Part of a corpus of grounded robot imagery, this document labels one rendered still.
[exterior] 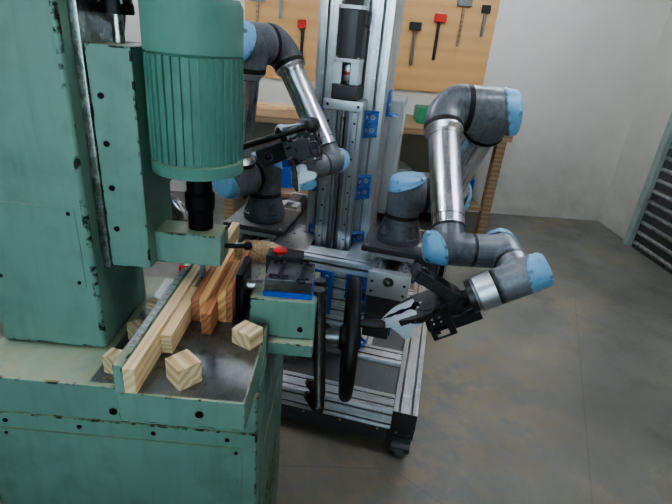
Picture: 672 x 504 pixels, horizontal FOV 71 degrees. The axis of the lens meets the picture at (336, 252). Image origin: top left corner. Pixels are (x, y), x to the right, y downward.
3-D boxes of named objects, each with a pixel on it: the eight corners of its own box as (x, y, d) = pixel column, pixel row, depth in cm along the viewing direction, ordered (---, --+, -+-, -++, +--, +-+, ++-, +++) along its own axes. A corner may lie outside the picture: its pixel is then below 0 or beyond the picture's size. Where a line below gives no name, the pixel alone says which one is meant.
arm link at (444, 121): (425, 69, 116) (431, 253, 98) (469, 73, 117) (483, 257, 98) (414, 101, 127) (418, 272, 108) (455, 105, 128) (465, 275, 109)
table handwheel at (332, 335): (358, 302, 130) (351, 411, 117) (286, 295, 130) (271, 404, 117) (369, 256, 104) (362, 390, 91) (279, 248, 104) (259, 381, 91)
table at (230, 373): (301, 438, 79) (303, 410, 76) (118, 421, 78) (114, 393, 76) (323, 271, 133) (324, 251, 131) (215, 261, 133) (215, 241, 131)
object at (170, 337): (172, 353, 86) (171, 335, 84) (161, 352, 86) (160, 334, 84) (239, 235, 136) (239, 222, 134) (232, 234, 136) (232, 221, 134)
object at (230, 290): (232, 322, 97) (232, 289, 93) (226, 322, 97) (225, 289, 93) (251, 277, 114) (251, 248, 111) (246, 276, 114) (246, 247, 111)
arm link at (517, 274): (544, 269, 101) (560, 293, 94) (494, 288, 104) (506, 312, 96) (535, 241, 98) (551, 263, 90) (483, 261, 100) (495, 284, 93)
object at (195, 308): (200, 321, 96) (199, 299, 94) (191, 320, 96) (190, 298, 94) (225, 273, 115) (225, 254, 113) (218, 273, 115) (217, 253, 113)
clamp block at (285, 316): (313, 341, 98) (316, 304, 94) (248, 335, 98) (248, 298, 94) (318, 304, 111) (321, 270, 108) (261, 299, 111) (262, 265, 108)
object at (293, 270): (311, 300, 96) (313, 276, 93) (257, 295, 95) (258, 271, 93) (316, 270, 107) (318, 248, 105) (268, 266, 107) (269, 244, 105)
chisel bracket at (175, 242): (221, 273, 101) (220, 237, 97) (155, 267, 101) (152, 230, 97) (229, 258, 107) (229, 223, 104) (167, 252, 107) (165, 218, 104)
